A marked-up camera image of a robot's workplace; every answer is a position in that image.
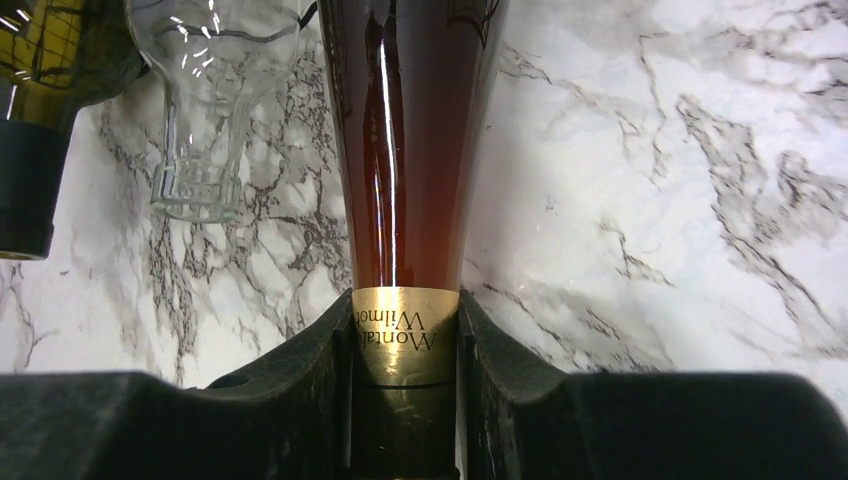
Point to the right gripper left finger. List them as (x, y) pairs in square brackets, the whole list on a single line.
[(282, 416)]

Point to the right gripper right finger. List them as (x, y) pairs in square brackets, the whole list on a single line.
[(526, 419)]

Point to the amber bottle gold cap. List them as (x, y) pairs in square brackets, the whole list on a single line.
[(409, 82)]

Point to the clear glass bottle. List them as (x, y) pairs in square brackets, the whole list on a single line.
[(217, 59)]

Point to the dark green wine bottle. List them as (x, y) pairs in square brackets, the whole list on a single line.
[(57, 57)]

